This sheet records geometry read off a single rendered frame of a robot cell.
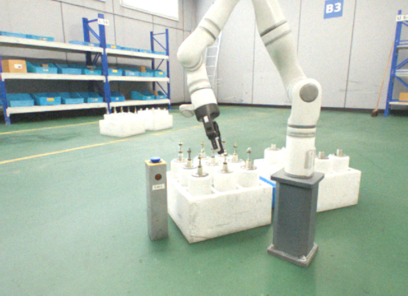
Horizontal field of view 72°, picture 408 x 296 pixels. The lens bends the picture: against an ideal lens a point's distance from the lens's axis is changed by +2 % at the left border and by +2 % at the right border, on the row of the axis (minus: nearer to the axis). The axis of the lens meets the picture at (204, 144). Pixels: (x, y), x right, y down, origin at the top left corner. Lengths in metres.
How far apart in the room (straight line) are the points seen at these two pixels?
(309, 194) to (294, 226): 0.13
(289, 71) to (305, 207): 0.46
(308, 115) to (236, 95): 7.48
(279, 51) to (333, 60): 6.50
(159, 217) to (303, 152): 0.60
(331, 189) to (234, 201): 0.55
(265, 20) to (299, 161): 0.46
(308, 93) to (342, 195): 0.76
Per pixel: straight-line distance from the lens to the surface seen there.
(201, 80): 0.86
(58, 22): 6.62
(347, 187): 1.59
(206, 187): 1.12
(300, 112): 0.95
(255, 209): 1.25
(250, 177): 1.22
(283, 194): 1.02
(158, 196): 1.12
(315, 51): 7.57
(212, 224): 1.16
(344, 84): 7.36
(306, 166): 0.99
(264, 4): 0.96
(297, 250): 1.08
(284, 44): 0.95
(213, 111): 0.83
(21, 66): 5.47
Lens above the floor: 0.61
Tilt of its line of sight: 12 degrees down
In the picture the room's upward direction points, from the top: straight up
